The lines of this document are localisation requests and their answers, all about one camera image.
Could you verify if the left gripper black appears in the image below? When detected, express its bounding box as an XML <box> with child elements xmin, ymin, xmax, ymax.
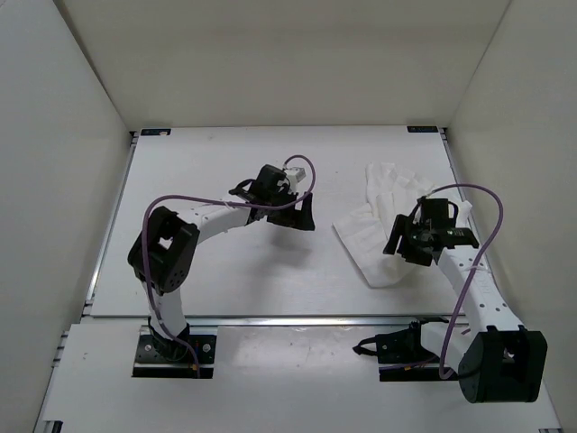
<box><xmin>268</xmin><ymin>188</ymin><xmax>315</xmax><ymax>231</ymax></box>

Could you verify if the white pleated skirt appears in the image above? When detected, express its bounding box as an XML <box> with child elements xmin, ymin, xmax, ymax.
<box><xmin>332</xmin><ymin>161</ymin><xmax>473</xmax><ymax>290</ymax></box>

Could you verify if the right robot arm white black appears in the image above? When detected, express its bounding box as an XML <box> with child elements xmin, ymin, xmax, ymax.
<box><xmin>353</xmin><ymin>197</ymin><xmax>547</xmax><ymax>403</ymax></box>

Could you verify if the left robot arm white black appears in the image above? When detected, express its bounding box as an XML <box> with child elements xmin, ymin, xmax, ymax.
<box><xmin>127</xmin><ymin>164</ymin><xmax>316</xmax><ymax>365</ymax></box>

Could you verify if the right blue corner label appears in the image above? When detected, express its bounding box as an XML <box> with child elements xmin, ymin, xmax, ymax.
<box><xmin>407</xmin><ymin>125</ymin><xmax>438</xmax><ymax>134</ymax></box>

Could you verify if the blue corner label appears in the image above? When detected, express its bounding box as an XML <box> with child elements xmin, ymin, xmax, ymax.
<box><xmin>140</xmin><ymin>128</ymin><xmax>171</xmax><ymax>136</ymax></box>
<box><xmin>407</xmin><ymin>125</ymin><xmax>438</xmax><ymax>134</ymax></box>

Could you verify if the left blue corner label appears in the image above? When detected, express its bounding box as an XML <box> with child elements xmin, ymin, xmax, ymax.
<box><xmin>140</xmin><ymin>128</ymin><xmax>171</xmax><ymax>136</ymax></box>

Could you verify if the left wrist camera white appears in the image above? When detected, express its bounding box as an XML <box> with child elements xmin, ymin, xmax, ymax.
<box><xmin>283</xmin><ymin>167</ymin><xmax>306</xmax><ymax>184</ymax></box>

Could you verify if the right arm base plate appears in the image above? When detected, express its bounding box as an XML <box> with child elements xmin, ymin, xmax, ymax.
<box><xmin>353</xmin><ymin>317</ymin><xmax>449</xmax><ymax>382</ymax></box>

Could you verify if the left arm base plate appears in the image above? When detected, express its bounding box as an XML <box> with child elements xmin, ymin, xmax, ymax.
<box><xmin>132</xmin><ymin>327</ymin><xmax>217</xmax><ymax>379</ymax></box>

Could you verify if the aluminium table front rail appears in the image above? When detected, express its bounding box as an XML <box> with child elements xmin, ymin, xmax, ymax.
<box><xmin>80</xmin><ymin>315</ymin><xmax>492</xmax><ymax>329</ymax></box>

